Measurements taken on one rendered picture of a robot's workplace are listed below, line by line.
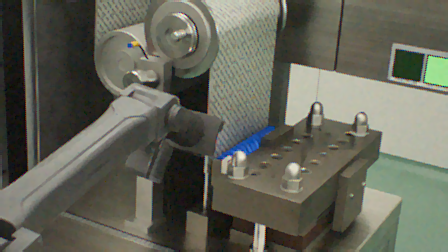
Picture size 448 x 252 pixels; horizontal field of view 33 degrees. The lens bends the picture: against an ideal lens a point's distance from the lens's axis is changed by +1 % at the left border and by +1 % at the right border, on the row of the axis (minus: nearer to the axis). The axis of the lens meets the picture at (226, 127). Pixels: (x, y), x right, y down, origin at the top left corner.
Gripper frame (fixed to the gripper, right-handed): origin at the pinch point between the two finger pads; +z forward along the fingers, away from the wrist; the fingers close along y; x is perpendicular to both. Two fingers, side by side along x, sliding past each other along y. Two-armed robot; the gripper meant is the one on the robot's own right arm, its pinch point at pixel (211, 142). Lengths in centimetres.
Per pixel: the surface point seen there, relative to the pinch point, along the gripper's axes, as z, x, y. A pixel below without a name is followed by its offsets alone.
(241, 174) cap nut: -1.9, -4.1, 8.1
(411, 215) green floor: 237, 15, -12
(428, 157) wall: 277, 50, -20
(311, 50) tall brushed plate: 21.0, 25.2, 4.2
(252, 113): 11.9, 8.5, 0.2
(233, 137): 7.2, 2.6, 0.2
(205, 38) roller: -11.8, 14.9, -0.8
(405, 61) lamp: 19.6, 26.1, 23.4
